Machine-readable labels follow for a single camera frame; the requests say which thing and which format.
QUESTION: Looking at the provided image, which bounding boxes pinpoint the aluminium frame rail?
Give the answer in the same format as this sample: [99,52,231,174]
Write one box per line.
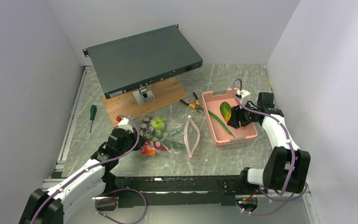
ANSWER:
[42,66,93,190]

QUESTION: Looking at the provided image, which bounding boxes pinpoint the dark grey rack server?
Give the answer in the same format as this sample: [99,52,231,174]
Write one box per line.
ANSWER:
[83,25,203,99]

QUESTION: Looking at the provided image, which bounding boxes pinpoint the green fake bean pod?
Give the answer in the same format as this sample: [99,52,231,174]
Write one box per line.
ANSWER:
[208,110,235,138]

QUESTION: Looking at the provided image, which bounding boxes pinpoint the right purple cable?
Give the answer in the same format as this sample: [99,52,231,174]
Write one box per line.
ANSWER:
[231,78,309,217]

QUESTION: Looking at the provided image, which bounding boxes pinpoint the brown wooden board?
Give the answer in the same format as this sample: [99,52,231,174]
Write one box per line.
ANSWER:
[102,77,187,126]

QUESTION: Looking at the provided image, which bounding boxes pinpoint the orange fake fruit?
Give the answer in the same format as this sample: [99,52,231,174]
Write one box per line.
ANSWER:
[220,101,232,122]

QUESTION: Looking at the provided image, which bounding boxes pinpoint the green fake chili pepper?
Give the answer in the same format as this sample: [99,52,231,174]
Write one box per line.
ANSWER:
[163,129,185,149]

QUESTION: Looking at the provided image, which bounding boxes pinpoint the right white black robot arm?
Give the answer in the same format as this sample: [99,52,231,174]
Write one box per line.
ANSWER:
[224,92,311,194]

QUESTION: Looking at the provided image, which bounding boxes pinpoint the red fake chili pepper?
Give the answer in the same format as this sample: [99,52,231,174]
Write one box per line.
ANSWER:
[148,140,171,153]

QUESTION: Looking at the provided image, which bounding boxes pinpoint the green handled screwdriver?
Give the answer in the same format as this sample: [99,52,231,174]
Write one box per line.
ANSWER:
[89,105,97,133]

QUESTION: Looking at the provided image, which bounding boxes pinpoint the clear zip top bag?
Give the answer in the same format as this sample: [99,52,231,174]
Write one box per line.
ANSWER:
[139,116,200,158]

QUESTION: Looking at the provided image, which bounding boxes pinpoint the purple cable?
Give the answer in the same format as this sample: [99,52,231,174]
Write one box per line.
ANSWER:
[29,115,149,224]
[231,78,309,217]

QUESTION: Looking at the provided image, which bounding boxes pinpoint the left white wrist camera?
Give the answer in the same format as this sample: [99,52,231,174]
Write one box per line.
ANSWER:
[116,116,134,133]

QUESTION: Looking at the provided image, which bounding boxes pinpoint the orange black pliers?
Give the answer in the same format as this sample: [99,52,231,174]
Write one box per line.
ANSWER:
[180,92,204,113]

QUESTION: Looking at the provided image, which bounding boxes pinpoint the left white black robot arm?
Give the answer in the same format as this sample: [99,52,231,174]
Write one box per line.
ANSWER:
[19,127,142,224]

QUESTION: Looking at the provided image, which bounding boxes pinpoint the green fake apple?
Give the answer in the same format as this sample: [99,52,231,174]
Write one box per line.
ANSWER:
[151,117,165,131]

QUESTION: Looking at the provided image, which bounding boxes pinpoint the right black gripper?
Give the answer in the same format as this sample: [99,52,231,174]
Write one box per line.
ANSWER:
[227,100,259,129]

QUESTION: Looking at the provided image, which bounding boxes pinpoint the metal bracket with knob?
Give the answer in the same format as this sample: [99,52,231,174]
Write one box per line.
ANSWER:
[133,86,155,105]

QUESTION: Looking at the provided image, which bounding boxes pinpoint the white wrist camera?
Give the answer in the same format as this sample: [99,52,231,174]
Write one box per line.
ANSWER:
[116,116,134,133]
[236,90,251,105]

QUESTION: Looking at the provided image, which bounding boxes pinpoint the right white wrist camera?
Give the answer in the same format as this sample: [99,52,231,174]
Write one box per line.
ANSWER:
[236,90,251,105]

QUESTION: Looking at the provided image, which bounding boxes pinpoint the dark fake grape bunch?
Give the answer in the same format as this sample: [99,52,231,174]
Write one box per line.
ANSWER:
[140,116,154,136]

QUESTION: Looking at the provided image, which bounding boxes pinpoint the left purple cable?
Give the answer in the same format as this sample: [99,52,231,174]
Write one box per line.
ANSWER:
[29,115,149,224]

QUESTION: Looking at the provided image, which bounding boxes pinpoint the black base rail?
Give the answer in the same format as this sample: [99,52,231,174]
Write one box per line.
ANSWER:
[102,174,258,208]

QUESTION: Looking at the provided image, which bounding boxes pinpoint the pink perforated plastic basket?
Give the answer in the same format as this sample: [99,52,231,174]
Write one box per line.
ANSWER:
[201,88,259,147]

